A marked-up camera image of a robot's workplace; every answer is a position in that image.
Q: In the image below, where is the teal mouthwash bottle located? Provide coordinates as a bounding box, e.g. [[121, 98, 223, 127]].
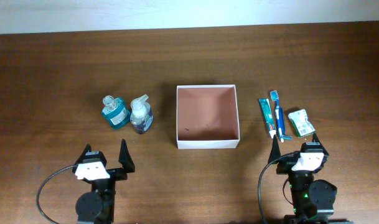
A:
[[101, 95, 131, 129]]

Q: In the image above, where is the blue white toothbrush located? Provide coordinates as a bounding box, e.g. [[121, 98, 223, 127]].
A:
[[270, 90, 285, 142]]

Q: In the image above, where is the teal toothpaste tube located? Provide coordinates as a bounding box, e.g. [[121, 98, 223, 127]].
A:
[[258, 98, 276, 138]]

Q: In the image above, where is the blue disposable razor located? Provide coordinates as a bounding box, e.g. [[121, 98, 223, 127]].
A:
[[279, 108, 292, 140]]

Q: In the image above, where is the white box pink interior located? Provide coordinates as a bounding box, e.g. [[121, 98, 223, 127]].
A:
[[176, 85, 240, 150]]

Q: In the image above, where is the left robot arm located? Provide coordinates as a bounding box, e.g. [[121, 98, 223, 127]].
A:
[[73, 139, 135, 224]]

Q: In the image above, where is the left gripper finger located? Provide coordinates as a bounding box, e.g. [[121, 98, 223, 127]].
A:
[[118, 139, 135, 173], [75, 144, 91, 165]]

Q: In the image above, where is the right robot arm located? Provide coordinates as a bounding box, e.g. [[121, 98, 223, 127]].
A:
[[264, 134, 351, 223]]

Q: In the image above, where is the green white soap packet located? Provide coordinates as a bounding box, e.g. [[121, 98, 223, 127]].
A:
[[288, 109, 316, 138]]

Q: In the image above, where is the left black cable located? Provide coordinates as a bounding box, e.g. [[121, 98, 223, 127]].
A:
[[35, 164, 77, 224]]

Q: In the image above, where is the purple foam soap pump bottle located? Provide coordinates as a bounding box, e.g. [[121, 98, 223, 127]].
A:
[[130, 95, 154, 134]]

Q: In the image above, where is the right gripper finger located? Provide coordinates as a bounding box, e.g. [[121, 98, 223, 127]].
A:
[[268, 135, 281, 164], [312, 133, 329, 156]]

